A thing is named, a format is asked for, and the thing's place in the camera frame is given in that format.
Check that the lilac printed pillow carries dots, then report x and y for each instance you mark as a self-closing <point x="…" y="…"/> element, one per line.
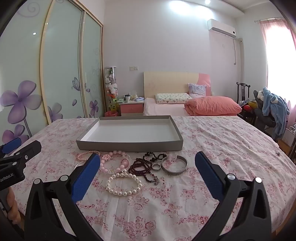
<point x="196" y="90"/>

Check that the red plastic bag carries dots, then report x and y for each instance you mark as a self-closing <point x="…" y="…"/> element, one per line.
<point x="111" y="114"/>

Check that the person's left hand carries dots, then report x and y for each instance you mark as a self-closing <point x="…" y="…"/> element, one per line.
<point x="12" y="206"/>

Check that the grey chair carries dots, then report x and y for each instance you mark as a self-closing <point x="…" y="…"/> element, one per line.
<point x="263" y="120"/>

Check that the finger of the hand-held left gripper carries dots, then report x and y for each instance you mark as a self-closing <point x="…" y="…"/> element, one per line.
<point x="11" y="143"/>
<point x="30" y="149"/>

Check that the blue plush garment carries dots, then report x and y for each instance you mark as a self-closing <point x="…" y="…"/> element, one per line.
<point x="277" y="106"/>

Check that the clear plush toy display tube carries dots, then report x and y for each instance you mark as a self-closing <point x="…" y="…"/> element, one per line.
<point x="111" y="88"/>

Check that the dark wooden chair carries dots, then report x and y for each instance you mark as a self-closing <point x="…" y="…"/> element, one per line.
<point x="242" y="90"/>

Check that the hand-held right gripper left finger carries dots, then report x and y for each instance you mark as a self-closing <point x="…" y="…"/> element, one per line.
<point x="86" y="176"/>

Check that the beige and pink headboard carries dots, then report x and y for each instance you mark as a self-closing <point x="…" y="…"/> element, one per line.
<point x="168" y="81"/>

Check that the pink floral bed sheet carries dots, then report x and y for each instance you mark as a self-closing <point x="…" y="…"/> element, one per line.
<point x="219" y="139"/>

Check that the grey cardboard box tray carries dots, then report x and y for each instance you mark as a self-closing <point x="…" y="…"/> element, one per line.
<point x="129" y="132"/>

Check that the pink bed mattress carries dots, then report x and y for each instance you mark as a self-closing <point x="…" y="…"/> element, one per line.
<point x="161" y="109"/>

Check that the floral pillow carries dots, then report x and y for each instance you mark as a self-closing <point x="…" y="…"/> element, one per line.
<point x="171" y="98"/>

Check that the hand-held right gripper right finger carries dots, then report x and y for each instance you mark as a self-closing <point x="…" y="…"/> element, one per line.
<point x="208" y="176"/>

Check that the air conditioner pipe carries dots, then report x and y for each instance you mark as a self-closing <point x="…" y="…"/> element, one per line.
<point x="235" y="51"/>

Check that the light blue cloth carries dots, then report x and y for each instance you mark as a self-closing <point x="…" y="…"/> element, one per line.
<point x="139" y="99"/>

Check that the thin silver bangle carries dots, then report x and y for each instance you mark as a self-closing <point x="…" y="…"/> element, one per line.
<point x="79" y="163"/>

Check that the white air conditioner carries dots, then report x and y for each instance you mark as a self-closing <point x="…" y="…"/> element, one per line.
<point x="220" y="27"/>

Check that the pink curtain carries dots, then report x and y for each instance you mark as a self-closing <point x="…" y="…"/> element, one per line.
<point x="289" y="58"/>

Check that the pink nightstand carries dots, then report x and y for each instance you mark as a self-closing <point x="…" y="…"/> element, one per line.
<point x="131" y="108"/>

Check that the metal rack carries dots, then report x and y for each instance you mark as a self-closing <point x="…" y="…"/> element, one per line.
<point x="293" y="129"/>

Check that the orange pillow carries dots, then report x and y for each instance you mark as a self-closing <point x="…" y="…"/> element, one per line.
<point x="212" y="105"/>

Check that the white mug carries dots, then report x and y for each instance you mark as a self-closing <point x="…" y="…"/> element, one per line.
<point x="127" y="98"/>

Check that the floral glass sliding wardrobe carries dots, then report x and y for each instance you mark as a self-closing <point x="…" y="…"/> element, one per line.
<point x="62" y="58"/>

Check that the colourful plush toys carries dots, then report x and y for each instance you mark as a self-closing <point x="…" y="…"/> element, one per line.
<point x="251" y="105"/>

